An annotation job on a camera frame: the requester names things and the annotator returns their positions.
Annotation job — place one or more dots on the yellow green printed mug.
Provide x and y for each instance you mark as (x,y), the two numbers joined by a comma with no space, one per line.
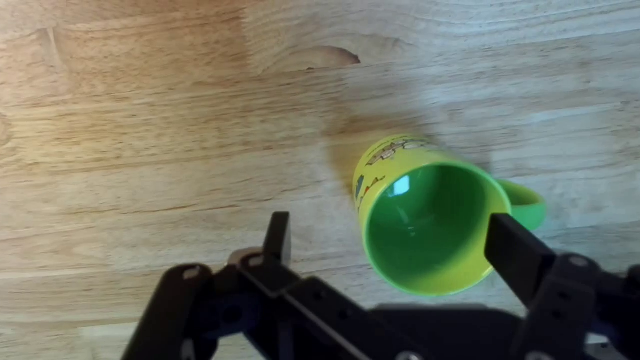
(427,220)

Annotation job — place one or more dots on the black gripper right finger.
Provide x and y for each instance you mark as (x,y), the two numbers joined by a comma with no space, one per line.
(532,267)

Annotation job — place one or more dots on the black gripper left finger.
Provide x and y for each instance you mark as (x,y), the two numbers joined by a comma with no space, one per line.
(267,293)

